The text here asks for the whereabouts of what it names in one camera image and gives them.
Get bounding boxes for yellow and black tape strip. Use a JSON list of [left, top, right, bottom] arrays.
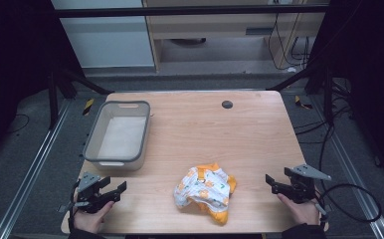
[[293, 95, 314, 111], [82, 98, 96, 117]]

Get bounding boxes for thin black floor cable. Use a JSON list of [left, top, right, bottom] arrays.
[[6, 114, 31, 134]]

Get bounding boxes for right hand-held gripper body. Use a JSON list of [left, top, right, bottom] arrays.
[[287, 163, 332, 205]]

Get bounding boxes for black horizontal frame bar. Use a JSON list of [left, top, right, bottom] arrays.
[[54, 3, 330, 19]]

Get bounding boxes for white cabinet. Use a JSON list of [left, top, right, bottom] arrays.
[[51, 0, 155, 70]]

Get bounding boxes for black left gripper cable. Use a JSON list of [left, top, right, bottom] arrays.
[[67, 180, 82, 233]]

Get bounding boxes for black metal stand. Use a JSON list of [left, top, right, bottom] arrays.
[[266, 63, 335, 127], [46, 66, 114, 131]]

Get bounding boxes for light wooden desk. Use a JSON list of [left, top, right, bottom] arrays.
[[142, 0, 330, 73]]

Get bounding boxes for white and orange baby garment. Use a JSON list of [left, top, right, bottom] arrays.
[[173, 162, 238, 227]]

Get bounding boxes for person's left hand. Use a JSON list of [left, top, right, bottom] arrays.
[[73, 200, 115, 235]]

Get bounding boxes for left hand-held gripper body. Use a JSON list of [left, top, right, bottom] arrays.
[[58, 171, 115, 214]]

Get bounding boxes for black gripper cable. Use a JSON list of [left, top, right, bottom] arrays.
[[67, 180, 82, 233], [313, 183, 383, 230]]

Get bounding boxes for metal floor rail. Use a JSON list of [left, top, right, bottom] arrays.
[[308, 96, 384, 239], [0, 99, 73, 239]]

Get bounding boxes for person's right hand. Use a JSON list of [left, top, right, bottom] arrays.
[[277, 193, 321, 227]]

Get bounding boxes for hanging black cables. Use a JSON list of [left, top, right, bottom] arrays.
[[267, 13, 311, 72]]

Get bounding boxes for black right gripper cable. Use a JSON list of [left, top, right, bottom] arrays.
[[313, 183, 383, 230]]

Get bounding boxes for bundle of black floor cables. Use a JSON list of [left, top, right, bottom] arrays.
[[293, 79, 354, 187]]

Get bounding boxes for black curtain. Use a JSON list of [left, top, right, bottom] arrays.
[[0, 0, 86, 164], [307, 0, 384, 184]]

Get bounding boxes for grey rimmed white plastic basket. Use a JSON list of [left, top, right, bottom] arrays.
[[82, 100, 151, 172]]

